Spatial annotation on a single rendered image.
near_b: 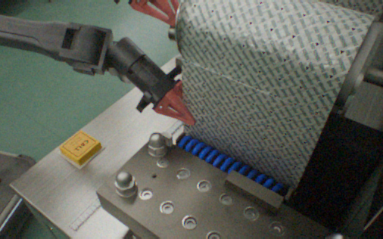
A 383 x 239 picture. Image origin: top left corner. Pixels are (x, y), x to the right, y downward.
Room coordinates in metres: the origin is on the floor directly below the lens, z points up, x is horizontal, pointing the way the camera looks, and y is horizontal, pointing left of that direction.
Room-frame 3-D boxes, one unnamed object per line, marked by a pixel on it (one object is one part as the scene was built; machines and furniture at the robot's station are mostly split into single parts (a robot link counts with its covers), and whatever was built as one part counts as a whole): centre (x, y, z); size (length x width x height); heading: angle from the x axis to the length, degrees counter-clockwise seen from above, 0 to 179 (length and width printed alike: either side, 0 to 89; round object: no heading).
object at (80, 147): (0.48, 0.26, 0.91); 0.07 x 0.07 x 0.02; 55
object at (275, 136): (0.35, -0.08, 1.11); 0.23 x 0.01 x 0.18; 55
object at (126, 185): (0.29, 0.11, 1.05); 0.04 x 0.04 x 0.04
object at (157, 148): (0.37, 0.06, 1.05); 0.04 x 0.04 x 0.04
